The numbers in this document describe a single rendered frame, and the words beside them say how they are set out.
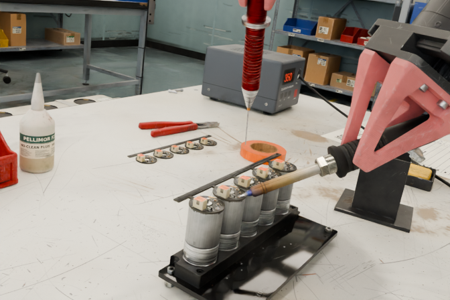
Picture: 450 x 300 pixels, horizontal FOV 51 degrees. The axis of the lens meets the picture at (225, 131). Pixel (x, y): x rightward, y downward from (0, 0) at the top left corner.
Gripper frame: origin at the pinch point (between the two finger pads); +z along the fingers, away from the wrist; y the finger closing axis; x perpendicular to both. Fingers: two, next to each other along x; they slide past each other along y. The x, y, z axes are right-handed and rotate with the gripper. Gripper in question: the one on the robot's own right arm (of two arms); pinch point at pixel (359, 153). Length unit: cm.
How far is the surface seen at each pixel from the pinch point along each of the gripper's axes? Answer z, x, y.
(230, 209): 8.6, -5.7, 0.5
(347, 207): 5.4, 10.1, -10.7
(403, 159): -1.9, 12.2, -11.4
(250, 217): 9.0, -2.9, -1.5
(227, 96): 7, 5, -50
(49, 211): 20.1, -14.9, -8.6
